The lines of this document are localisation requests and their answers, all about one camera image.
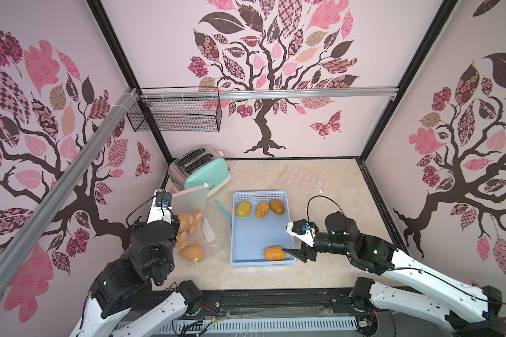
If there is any clear blue zipper bag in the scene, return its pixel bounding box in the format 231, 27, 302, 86
179, 200, 231, 265

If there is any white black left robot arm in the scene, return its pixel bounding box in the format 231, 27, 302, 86
71, 216, 202, 336

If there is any brown potato right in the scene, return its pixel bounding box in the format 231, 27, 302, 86
269, 199, 285, 216

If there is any black wire wall basket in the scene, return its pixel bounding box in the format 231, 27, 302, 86
126, 86, 223, 133

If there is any yellow-green potato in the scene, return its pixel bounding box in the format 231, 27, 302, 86
236, 200, 252, 218

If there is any aluminium rail left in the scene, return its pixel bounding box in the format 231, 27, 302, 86
0, 88, 139, 317

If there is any light blue perforated plastic basket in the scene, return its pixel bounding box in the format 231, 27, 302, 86
230, 190, 296, 267

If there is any wrinkled orange potato top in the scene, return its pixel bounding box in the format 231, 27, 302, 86
181, 245, 205, 263

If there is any aluminium rail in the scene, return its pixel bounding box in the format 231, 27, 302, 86
140, 87, 399, 101
0, 88, 139, 317

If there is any black base frame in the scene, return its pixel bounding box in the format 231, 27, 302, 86
96, 285, 462, 337

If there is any aluminium rail back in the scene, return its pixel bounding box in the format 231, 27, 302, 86
140, 87, 399, 101

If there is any white slotted cable duct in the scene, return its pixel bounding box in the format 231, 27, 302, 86
154, 317, 357, 336

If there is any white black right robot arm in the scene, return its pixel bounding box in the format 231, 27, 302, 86
286, 211, 506, 336

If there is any mint green silver toaster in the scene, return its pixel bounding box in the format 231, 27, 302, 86
169, 145, 232, 197

